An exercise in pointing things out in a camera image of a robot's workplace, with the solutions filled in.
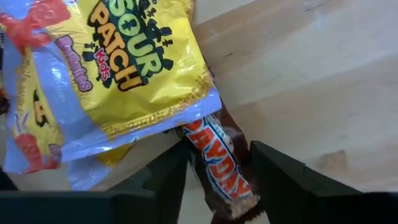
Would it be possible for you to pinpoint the yellow Sour Patch Kids bag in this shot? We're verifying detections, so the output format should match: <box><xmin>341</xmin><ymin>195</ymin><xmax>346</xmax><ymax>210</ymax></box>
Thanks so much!
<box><xmin>0</xmin><ymin>0</ymin><xmax>223</xmax><ymax>162</ymax></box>
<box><xmin>65</xmin><ymin>141</ymin><xmax>136</xmax><ymax>191</ymax></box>
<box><xmin>0</xmin><ymin>27</ymin><xmax>65</xmax><ymax>175</ymax></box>

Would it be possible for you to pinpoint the brown PayDay candy bar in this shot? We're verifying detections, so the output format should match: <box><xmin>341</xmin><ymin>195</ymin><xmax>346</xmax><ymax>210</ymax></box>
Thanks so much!
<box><xmin>172</xmin><ymin>99</ymin><xmax>265</xmax><ymax>224</ymax></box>

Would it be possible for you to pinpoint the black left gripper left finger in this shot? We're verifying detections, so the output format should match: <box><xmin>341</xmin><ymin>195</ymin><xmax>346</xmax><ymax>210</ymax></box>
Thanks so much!
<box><xmin>0</xmin><ymin>139</ymin><xmax>192</xmax><ymax>224</ymax></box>

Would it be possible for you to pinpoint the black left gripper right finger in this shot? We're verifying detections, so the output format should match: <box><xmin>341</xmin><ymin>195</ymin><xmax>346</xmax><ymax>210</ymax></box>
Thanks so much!
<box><xmin>249</xmin><ymin>140</ymin><xmax>398</xmax><ymax>224</ymax></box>

